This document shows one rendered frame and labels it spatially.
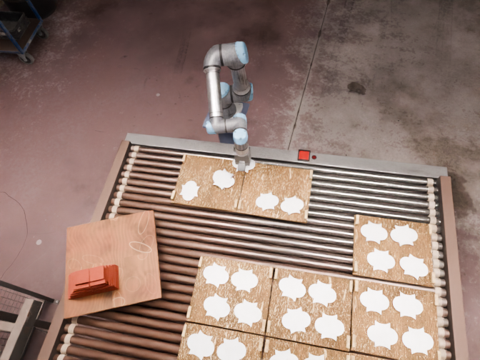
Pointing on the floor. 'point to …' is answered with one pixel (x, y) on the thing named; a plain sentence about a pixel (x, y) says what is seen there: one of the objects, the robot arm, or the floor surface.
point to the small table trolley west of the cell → (18, 47)
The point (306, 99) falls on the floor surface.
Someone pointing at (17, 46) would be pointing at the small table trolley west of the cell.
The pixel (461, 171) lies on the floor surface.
